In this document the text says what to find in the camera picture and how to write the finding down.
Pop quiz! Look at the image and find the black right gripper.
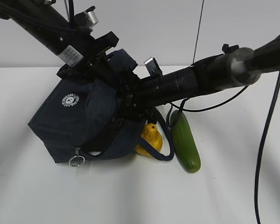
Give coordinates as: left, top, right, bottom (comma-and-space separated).
115, 67, 154, 123

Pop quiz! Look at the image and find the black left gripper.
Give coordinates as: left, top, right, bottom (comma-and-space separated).
57, 31, 119, 77

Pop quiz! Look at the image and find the yellow pear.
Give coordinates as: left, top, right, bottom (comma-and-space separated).
135, 123, 163, 157

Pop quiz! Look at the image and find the dark blue lunch bag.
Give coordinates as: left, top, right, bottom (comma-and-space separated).
28, 49, 175, 163

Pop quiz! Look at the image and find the green cucumber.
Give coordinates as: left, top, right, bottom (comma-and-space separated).
170, 110, 201, 173

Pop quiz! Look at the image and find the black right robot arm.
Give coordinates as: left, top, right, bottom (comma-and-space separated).
119, 35, 280, 120

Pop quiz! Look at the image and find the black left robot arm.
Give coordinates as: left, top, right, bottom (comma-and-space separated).
0, 0, 119, 78

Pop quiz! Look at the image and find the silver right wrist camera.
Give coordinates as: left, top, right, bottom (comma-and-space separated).
144, 57, 163, 77

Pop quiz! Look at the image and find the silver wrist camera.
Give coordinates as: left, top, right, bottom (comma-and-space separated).
74, 6, 98, 28
144, 57, 163, 77

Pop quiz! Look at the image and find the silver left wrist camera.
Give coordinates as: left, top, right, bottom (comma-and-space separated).
74, 6, 98, 28

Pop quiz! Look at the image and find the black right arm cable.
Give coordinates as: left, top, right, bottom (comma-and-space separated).
168, 34, 280, 224

